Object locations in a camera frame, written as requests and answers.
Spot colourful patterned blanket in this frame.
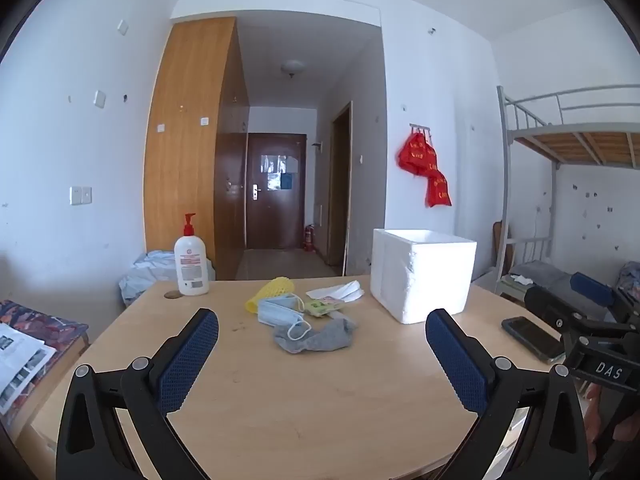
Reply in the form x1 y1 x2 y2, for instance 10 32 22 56
617 262 640 307

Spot white foam box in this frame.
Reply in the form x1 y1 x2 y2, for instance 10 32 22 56
370 228 477 325

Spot wooden wardrobe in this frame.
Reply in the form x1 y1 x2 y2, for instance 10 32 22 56
144 16 251 281

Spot red plastic bag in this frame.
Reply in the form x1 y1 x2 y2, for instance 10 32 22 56
425 170 453 208
397 132 441 177

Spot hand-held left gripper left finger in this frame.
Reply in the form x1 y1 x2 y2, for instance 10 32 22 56
56 307 221 480

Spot grey metal bunk bed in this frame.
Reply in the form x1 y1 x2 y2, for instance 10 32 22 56
495 84 640 306

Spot dark brown entrance door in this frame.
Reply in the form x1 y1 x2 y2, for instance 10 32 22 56
245 132 307 251

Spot brown wooden board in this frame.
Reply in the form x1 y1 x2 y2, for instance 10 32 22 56
492 221 512 282

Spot grey mattress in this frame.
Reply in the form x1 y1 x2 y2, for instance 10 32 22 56
507 260 576 301

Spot grey sock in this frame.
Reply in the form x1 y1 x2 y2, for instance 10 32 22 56
272 317 358 354

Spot blue face mask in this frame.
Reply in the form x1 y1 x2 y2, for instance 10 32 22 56
257 294 313 342

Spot patterned box with papers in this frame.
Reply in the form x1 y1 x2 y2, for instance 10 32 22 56
0 300 90 376

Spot yellow foam fruit net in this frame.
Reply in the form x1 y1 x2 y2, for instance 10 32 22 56
245 276 297 312

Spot black smartphone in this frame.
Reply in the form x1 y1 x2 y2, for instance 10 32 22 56
501 316 566 364

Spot white tissue sheets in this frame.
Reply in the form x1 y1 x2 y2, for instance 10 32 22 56
306 280 366 304

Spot open magazine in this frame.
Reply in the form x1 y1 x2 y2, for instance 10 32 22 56
0 322 57 416

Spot light blue cloth bundle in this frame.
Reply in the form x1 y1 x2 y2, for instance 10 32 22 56
119 250 216 307

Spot brown side door frame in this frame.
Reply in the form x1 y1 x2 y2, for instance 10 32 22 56
327 101 353 267

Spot white lotion pump bottle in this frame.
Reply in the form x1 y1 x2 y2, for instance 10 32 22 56
174 212 211 297

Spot green tissue packet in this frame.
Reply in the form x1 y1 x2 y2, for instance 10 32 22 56
303 296 346 318

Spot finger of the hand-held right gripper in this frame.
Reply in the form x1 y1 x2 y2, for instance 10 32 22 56
570 272 640 322
524 286 638 387

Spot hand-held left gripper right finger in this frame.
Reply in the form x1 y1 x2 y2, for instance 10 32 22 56
425 308 591 480

